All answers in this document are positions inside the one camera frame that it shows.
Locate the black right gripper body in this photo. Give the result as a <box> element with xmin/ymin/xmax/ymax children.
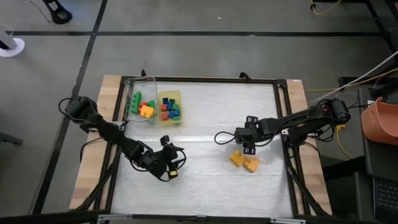
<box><xmin>234</xmin><ymin>115</ymin><xmax>261</xmax><ymax>156</ymax></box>

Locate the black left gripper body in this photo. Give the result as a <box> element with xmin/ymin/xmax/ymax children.
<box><xmin>145</xmin><ymin>134</ymin><xmax>180</xmax><ymax>180</ymax></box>

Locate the yellow translucent plastic bin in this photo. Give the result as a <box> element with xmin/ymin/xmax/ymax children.
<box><xmin>157</xmin><ymin>90</ymin><xmax>183</xmax><ymax>127</ymax></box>

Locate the clear plastic bin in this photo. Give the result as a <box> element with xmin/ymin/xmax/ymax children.
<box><xmin>123</xmin><ymin>76</ymin><xmax>158</xmax><ymax>125</ymax></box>

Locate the orange plastic bucket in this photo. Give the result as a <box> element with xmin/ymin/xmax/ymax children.
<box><xmin>360</xmin><ymin>96</ymin><xmax>398</xmax><ymax>146</ymax></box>

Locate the black keyboard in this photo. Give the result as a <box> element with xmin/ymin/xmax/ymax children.
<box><xmin>373</xmin><ymin>177</ymin><xmax>398</xmax><ymax>223</ymax></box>

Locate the grey metal foot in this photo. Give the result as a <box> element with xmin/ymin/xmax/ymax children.
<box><xmin>0</xmin><ymin>132</ymin><xmax>24</xmax><ymax>146</ymax></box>

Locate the black tripod leg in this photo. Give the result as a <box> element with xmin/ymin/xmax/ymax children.
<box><xmin>365</xmin><ymin>0</ymin><xmax>398</xmax><ymax>54</ymax></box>

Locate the black stand base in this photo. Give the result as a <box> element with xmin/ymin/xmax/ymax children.
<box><xmin>42</xmin><ymin>0</ymin><xmax>73</xmax><ymax>25</ymax></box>

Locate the white round stand base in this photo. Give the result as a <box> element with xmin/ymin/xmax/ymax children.
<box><xmin>0</xmin><ymin>26</ymin><xmax>25</xmax><ymax>58</ymax></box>

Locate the black metal table frame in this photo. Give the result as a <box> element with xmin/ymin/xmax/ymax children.
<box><xmin>71</xmin><ymin>70</ymin><xmax>331</xmax><ymax>224</ymax></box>

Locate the yellow plug cable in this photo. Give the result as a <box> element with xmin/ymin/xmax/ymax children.
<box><xmin>335</xmin><ymin>124</ymin><xmax>354</xmax><ymax>160</ymax></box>

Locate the long yellow cable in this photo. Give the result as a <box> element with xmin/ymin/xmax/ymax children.
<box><xmin>304</xmin><ymin>67</ymin><xmax>398</xmax><ymax>93</ymax></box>

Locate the white cable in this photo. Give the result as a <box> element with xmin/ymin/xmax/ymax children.
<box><xmin>307</xmin><ymin>51</ymin><xmax>398</xmax><ymax>105</ymax></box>

